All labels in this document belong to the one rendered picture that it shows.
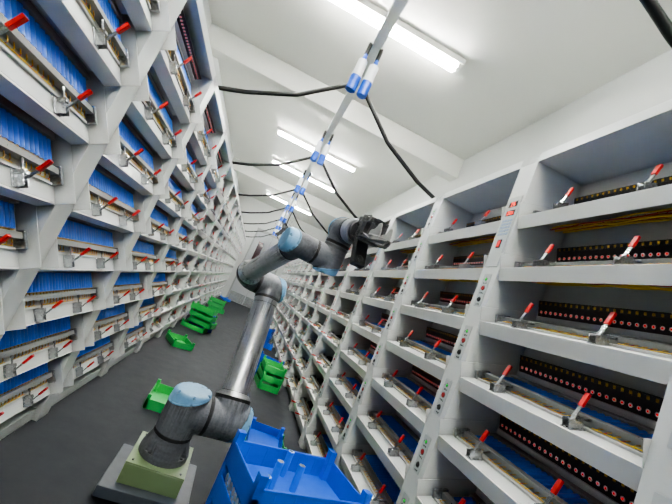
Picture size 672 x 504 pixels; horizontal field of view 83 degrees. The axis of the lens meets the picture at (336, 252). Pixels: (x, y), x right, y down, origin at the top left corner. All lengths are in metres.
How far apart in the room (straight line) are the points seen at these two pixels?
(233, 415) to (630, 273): 1.40
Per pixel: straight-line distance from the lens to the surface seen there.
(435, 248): 2.09
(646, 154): 1.47
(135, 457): 1.75
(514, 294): 1.46
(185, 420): 1.67
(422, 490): 1.45
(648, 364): 0.98
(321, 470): 1.21
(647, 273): 1.06
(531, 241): 1.51
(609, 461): 0.98
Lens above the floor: 0.92
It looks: 8 degrees up
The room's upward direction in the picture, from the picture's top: 23 degrees clockwise
